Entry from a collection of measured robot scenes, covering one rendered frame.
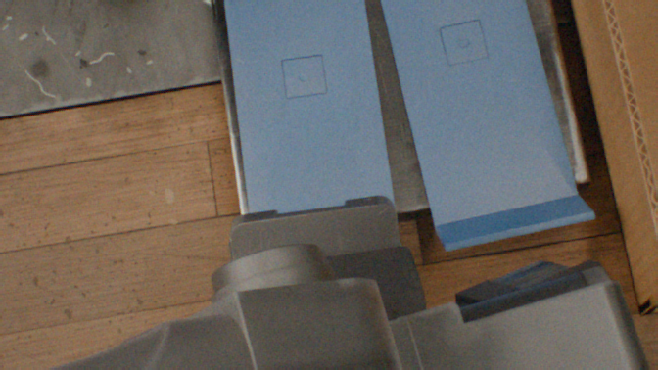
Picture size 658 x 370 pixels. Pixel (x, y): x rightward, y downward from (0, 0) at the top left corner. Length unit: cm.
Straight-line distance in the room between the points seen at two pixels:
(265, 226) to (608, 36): 20
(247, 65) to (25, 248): 14
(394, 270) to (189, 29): 25
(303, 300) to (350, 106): 31
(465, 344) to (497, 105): 26
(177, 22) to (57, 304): 16
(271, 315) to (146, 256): 33
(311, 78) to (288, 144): 4
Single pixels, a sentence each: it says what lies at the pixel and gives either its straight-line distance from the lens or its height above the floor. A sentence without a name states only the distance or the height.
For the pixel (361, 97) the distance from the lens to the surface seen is 63.
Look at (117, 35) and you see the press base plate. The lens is 68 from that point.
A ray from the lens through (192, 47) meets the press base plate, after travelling 67.
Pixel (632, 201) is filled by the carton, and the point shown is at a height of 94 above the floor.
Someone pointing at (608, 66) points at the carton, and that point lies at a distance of 61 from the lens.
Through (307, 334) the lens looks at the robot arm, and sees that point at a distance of 32.
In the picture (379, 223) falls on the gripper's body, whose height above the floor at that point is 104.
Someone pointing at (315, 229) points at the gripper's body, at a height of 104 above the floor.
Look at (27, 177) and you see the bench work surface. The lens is 67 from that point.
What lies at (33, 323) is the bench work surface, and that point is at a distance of 65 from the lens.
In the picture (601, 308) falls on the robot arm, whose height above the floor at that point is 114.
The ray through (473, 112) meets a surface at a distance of 62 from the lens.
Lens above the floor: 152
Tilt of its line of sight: 75 degrees down
